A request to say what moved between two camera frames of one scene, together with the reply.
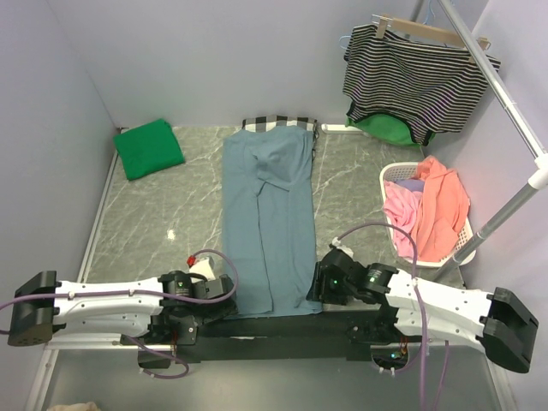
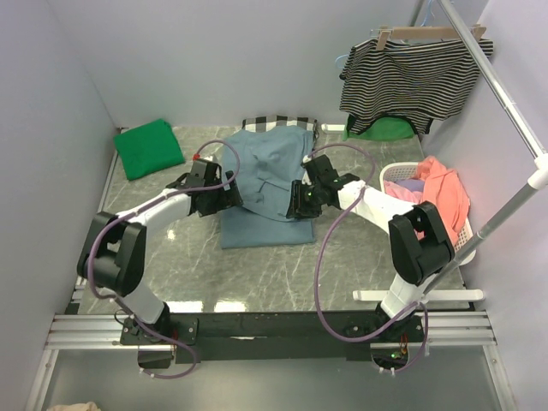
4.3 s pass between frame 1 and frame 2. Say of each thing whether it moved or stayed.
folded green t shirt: stayed
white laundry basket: stayed
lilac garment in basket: stayed
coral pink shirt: stayed
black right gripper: moved
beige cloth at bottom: stayed
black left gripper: moved
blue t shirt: moved
